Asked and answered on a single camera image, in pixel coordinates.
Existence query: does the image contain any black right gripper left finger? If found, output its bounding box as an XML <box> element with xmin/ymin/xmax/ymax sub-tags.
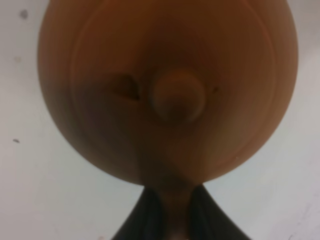
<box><xmin>113</xmin><ymin>188</ymin><xmax>173</xmax><ymax>240</ymax></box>

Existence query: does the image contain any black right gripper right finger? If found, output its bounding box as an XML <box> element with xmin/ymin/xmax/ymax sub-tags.
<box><xmin>187</xmin><ymin>185</ymin><xmax>250</xmax><ymax>240</ymax></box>

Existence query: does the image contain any brown clay teapot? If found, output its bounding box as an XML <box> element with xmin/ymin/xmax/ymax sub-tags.
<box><xmin>37</xmin><ymin>0</ymin><xmax>298</xmax><ymax>240</ymax></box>

